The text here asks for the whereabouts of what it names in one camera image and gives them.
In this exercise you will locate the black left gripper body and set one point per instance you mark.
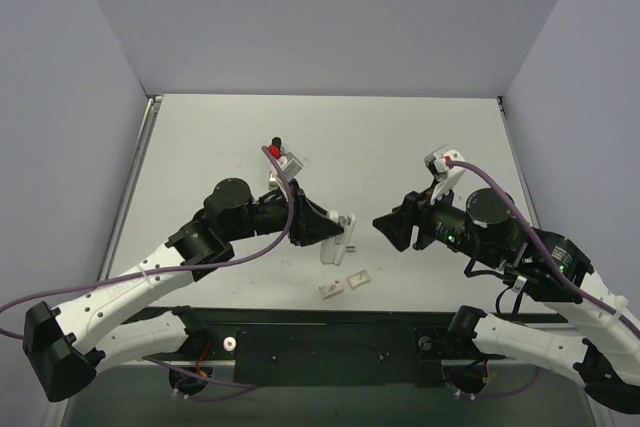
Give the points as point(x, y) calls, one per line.
point(298, 214)

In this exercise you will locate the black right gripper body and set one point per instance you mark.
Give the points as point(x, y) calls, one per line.
point(411, 220)

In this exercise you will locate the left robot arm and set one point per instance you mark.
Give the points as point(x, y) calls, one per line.
point(68, 345)

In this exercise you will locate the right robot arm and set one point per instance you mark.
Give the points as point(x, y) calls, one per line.
point(602, 357)

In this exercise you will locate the open staple box tray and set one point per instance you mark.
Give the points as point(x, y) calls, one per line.
point(358, 279)

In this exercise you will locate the staple box with red dot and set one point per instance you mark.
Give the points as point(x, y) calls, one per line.
point(331, 289)

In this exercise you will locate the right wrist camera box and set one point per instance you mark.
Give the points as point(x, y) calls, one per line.
point(445, 177)

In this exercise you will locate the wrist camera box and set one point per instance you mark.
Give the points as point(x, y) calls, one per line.
point(445, 177)
point(290, 166)

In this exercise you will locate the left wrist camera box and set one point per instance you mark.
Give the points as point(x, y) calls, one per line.
point(290, 166)

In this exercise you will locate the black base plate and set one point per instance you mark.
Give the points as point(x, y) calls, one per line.
point(306, 348)

